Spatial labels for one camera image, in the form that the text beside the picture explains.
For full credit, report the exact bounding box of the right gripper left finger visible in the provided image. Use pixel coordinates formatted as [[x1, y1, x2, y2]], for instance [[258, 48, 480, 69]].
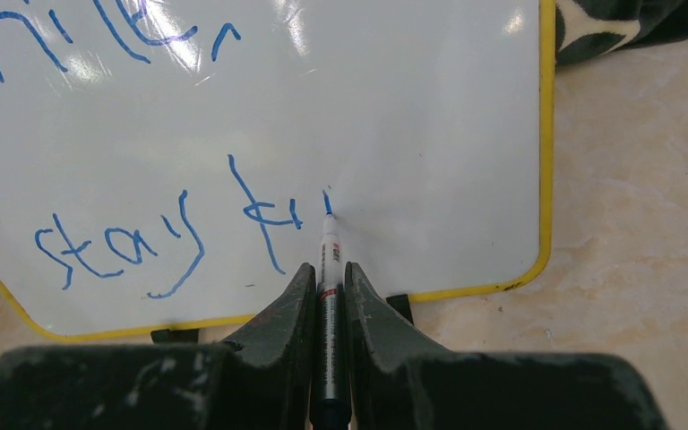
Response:
[[0, 264, 315, 429]]

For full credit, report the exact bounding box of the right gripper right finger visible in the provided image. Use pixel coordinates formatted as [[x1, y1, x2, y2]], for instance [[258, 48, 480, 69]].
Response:
[[345, 262, 667, 429]]

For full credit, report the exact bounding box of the whiteboard marker pen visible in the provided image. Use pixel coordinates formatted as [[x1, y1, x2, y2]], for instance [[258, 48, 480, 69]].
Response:
[[310, 212, 352, 429]]

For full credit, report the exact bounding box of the yellow-framed whiteboard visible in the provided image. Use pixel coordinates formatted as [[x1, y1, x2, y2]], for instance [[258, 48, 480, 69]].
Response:
[[0, 1, 555, 340]]

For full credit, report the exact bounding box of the black floral pillow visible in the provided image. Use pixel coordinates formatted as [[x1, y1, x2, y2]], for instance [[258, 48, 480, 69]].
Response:
[[555, 0, 688, 66]]

